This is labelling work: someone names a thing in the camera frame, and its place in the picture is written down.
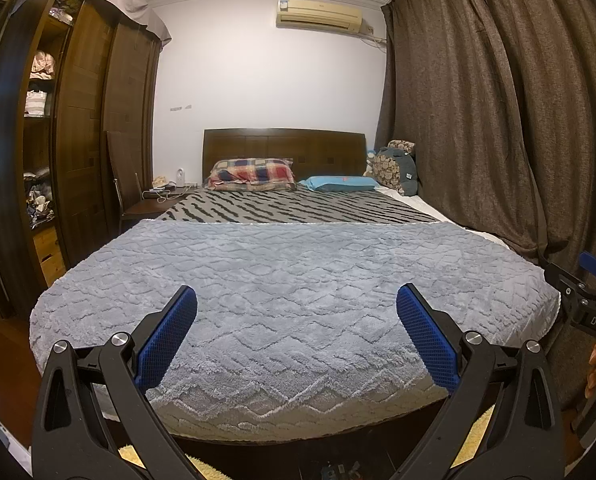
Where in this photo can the wooden nightstand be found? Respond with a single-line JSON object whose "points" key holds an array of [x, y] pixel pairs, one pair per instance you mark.
{"points": [[150, 208]]}

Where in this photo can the wood print cushion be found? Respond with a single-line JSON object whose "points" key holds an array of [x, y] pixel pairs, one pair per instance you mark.
{"points": [[380, 170]]}

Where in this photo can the white flat object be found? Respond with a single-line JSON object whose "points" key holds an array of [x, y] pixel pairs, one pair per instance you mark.
{"points": [[10, 442]]}

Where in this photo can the person's right hand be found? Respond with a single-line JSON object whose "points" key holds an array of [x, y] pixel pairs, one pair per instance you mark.
{"points": [[593, 370]]}

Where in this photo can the white bed sheet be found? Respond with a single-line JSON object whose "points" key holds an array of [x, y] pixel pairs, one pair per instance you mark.
{"points": [[417, 203]]}

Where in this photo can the pink folded clothes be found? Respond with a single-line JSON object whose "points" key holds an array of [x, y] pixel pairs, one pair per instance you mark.
{"points": [[43, 65]]}

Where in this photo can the air conditioner pipe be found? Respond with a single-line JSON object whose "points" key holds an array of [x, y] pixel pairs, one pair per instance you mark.
{"points": [[375, 37]]}

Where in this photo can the dark wooden wardrobe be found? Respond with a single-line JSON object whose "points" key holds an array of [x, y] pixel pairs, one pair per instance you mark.
{"points": [[83, 135]]}

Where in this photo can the cream fluffy rug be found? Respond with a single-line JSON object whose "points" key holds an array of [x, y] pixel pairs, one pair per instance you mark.
{"points": [[130, 457]]}

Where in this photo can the dark wooden bed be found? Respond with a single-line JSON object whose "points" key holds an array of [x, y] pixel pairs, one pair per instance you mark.
{"points": [[278, 145]]}

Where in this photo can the blue pillow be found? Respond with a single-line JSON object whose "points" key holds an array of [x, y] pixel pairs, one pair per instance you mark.
{"points": [[338, 183]]}

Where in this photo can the plaid pillow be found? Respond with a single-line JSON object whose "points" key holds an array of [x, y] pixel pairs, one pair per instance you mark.
{"points": [[253, 175]]}

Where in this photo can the light wooden drawer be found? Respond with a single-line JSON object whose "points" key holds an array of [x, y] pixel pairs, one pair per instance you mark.
{"points": [[48, 255]]}

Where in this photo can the striped folded clothes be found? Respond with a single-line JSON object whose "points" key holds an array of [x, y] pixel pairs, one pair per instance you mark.
{"points": [[36, 102]]}

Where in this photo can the black trash bag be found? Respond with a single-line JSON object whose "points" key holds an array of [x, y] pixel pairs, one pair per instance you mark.
{"points": [[328, 476]]}

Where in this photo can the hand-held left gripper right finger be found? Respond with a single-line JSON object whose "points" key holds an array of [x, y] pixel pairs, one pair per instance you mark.
{"points": [[427, 340]]}

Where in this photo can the brown chair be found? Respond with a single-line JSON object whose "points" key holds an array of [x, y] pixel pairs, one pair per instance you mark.
{"points": [[123, 175]]}

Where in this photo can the cream small object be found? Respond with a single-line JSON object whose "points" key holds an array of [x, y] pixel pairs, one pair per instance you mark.
{"points": [[160, 181]]}

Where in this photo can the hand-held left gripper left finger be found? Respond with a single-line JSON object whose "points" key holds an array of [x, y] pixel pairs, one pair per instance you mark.
{"points": [[168, 340]]}

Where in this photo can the white night lamp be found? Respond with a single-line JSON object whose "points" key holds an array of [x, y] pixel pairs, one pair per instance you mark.
{"points": [[181, 177]]}

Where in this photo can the cream wall air conditioner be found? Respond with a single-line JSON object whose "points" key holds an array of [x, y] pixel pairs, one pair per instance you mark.
{"points": [[318, 15]]}

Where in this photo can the grey black striped blanket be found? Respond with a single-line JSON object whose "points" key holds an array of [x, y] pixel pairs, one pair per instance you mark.
{"points": [[298, 207]]}

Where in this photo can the mixed clothes pile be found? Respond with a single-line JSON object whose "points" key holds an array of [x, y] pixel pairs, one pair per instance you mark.
{"points": [[38, 200]]}

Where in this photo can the dark grey plush toy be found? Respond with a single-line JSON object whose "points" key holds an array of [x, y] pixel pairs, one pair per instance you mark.
{"points": [[405, 172]]}

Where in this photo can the colourful stored items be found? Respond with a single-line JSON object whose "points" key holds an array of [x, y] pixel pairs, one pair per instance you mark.
{"points": [[63, 7]]}

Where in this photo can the brown curtain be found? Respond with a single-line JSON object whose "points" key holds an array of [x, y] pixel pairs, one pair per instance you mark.
{"points": [[477, 110]]}

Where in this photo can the grey textured plush blanket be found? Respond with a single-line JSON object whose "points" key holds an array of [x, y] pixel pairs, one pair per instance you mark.
{"points": [[298, 285]]}

